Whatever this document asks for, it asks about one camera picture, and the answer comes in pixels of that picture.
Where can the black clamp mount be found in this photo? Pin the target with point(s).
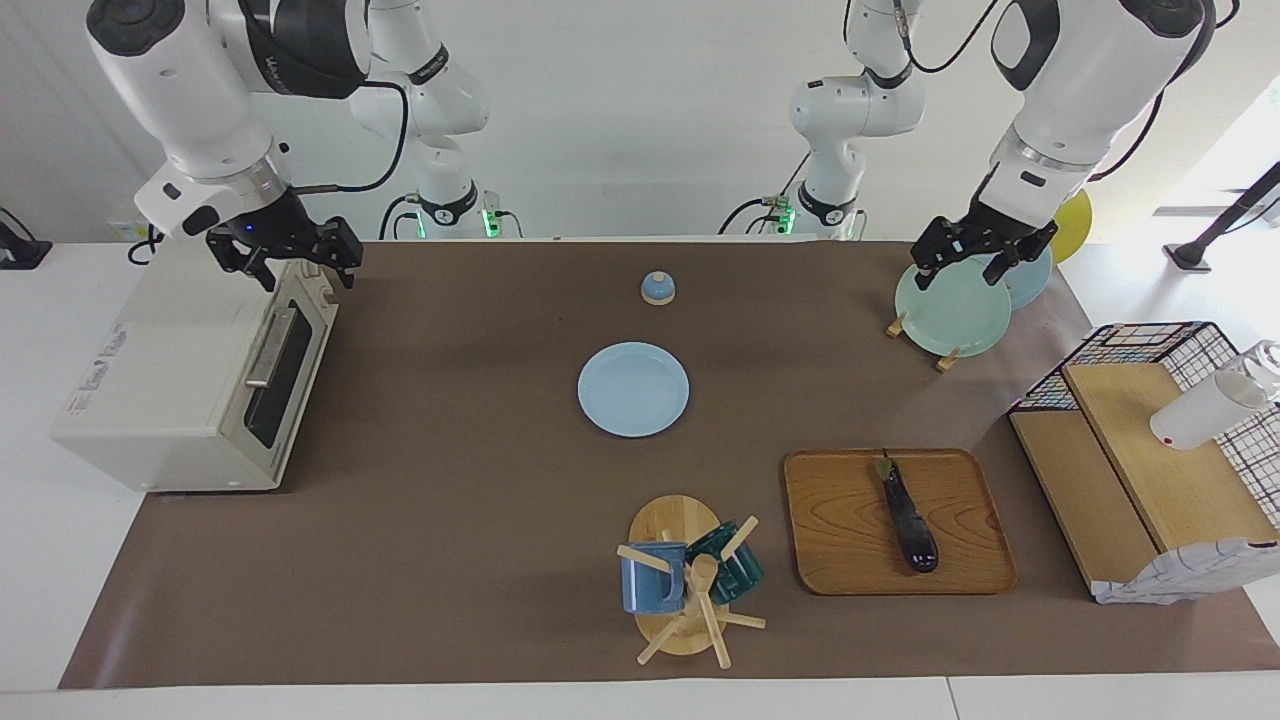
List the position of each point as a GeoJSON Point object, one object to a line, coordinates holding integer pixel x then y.
{"type": "Point", "coordinates": [20, 255]}

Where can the wooden mug tree stand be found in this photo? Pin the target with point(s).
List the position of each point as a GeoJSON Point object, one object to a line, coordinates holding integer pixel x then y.
{"type": "Point", "coordinates": [672, 520]}

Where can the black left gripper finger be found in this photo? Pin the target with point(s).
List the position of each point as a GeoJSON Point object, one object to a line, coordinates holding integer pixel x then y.
{"type": "Point", "coordinates": [935, 245]}
{"type": "Point", "coordinates": [1020, 252]}

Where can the black stand with pole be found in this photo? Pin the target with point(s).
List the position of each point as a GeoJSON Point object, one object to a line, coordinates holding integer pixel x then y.
{"type": "Point", "coordinates": [1188, 258]}

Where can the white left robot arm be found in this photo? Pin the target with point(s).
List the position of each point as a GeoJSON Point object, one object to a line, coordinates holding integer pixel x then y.
{"type": "Point", "coordinates": [1080, 80]}

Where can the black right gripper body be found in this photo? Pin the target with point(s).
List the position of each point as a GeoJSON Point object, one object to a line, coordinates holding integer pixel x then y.
{"type": "Point", "coordinates": [270, 230]}

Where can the light blue racked plate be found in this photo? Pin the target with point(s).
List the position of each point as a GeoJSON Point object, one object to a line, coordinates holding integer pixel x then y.
{"type": "Point", "coordinates": [1032, 280]}

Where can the mint green plate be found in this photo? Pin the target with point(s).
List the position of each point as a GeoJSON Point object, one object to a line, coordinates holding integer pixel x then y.
{"type": "Point", "coordinates": [950, 315]}

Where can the blue mug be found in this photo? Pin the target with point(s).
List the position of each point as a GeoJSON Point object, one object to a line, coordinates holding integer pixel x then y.
{"type": "Point", "coordinates": [650, 585]}

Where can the dark purple eggplant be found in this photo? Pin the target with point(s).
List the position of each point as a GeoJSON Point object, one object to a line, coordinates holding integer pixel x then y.
{"type": "Point", "coordinates": [910, 525]}

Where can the brown wooden tray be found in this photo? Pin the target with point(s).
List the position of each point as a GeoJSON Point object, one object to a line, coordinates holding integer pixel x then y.
{"type": "Point", "coordinates": [850, 530]}

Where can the cream toaster oven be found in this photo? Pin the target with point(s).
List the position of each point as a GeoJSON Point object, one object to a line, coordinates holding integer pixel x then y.
{"type": "Point", "coordinates": [160, 380]}

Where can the dark green mug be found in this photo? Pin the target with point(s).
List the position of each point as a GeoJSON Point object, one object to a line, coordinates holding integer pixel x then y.
{"type": "Point", "coordinates": [735, 575]}

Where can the wooden plate rack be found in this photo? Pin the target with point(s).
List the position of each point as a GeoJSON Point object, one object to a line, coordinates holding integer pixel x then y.
{"type": "Point", "coordinates": [947, 360]}

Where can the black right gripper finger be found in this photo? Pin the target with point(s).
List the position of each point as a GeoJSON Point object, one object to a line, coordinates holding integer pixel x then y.
{"type": "Point", "coordinates": [348, 245]}
{"type": "Point", "coordinates": [260, 272]}

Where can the white power strip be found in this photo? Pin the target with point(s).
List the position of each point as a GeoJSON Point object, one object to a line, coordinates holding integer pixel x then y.
{"type": "Point", "coordinates": [125, 225]}

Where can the white cup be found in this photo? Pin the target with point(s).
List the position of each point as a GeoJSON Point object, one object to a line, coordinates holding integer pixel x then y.
{"type": "Point", "coordinates": [1200, 415]}

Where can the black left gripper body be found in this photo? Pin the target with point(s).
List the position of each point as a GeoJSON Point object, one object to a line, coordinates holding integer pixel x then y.
{"type": "Point", "coordinates": [995, 235]}

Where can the light wooden stepped box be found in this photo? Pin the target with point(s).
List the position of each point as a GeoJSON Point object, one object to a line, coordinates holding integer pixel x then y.
{"type": "Point", "coordinates": [1170, 480]}

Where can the yellow plate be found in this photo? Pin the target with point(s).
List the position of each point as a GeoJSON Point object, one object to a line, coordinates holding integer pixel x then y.
{"type": "Point", "coordinates": [1074, 225]}

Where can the white grey patterned cloth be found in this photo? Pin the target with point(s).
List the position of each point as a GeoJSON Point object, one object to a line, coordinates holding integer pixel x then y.
{"type": "Point", "coordinates": [1180, 578]}

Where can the brown table mat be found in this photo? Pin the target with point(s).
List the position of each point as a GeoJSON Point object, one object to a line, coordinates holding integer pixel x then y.
{"type": "Point", "coordinates": [480, 520]}

